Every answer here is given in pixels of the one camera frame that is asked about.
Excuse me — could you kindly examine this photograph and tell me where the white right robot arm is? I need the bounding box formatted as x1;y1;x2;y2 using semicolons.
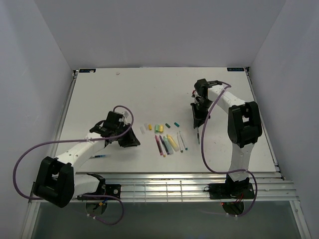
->
191;79;262;198

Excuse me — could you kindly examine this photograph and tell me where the teal gel pen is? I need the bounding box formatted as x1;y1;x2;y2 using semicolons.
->
196;127;200;144

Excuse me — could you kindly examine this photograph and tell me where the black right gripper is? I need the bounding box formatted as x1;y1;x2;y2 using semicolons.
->
191;99;213;128

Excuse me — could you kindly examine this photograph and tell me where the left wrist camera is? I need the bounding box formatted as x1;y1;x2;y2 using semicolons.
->
121;111;130;124

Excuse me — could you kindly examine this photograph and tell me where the yellow capped white marker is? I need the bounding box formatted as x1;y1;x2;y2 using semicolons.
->
161;147;166;157

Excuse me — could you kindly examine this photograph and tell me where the dark purple pen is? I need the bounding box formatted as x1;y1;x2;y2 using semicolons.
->
159;135;169;155

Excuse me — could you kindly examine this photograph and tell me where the green capped white marker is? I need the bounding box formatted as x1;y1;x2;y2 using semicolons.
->
179;131;188;150

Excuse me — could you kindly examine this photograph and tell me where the red gel pen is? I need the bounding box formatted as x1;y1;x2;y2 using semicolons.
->
155;135;163;156

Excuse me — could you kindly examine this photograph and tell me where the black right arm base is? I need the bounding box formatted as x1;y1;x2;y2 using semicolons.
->
203;183;255;199

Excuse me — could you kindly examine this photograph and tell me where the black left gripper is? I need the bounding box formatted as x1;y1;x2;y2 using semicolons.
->
114;122;141;147

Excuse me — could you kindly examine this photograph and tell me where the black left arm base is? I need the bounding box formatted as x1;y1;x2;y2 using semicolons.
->
76;184;121;201

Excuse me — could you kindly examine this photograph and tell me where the blue gel pen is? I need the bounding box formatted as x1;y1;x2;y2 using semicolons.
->
90;154;107;159

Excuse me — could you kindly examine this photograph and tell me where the blue corner label right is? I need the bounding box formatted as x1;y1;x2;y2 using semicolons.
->
227;67;245;72

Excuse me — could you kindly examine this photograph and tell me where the blue corner label left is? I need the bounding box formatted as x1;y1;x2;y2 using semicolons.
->
79;69;96;73

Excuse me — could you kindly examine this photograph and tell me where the blue corner label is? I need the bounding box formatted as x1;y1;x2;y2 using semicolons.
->
79;69;96;73
227;67;245;72

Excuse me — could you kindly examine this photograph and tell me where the clear red pen cap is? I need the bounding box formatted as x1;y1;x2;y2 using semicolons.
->
140;126;145;134

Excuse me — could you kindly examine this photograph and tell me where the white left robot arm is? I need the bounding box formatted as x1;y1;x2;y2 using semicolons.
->
33;111;140;208

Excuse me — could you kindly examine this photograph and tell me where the yellow highlighter pen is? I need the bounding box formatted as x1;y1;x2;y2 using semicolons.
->
166;134;179;152

